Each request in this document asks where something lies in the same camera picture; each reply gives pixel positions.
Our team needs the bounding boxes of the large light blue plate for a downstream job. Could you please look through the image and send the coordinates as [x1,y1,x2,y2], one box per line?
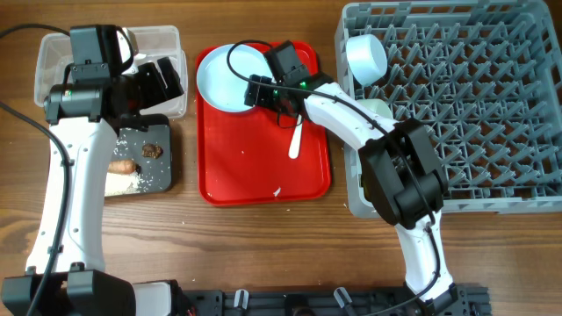
[197,44,272,113]

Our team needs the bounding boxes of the brown food scrap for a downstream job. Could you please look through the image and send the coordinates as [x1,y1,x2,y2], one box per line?
[141,144,163,159]

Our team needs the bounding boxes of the white plastic spoon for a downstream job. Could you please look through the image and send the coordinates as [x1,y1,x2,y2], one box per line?
[288,115,303,160]

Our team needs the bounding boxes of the white rice pile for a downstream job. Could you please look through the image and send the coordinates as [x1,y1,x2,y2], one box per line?
[104,131,170,198]

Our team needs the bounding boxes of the light blue bowl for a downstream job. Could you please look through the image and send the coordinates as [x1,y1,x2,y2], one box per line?
[346,34,388,86]

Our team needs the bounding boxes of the green small bowl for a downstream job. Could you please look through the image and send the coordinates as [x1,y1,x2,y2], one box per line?
[358,98,393,119]

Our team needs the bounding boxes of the yellow plastic cup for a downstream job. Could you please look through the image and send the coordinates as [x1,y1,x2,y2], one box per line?
[359,174,368,198]

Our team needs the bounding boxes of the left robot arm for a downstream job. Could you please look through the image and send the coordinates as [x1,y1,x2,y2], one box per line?
[1,25,196,315]

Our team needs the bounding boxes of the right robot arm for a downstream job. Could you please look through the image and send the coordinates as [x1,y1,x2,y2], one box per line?
[233,41,455,315]

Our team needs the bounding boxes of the black waste tray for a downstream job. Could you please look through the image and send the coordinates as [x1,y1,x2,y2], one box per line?
[104,114,172,197]

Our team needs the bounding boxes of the grey dishwasher rack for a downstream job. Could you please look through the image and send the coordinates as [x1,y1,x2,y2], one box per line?
[335,1,561,213]

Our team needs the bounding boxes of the red serving tray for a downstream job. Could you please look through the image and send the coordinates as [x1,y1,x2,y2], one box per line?
[196,45,331,206]

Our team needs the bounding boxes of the clear plastic bin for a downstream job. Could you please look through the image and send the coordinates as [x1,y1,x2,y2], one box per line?
[33,25,188,119]

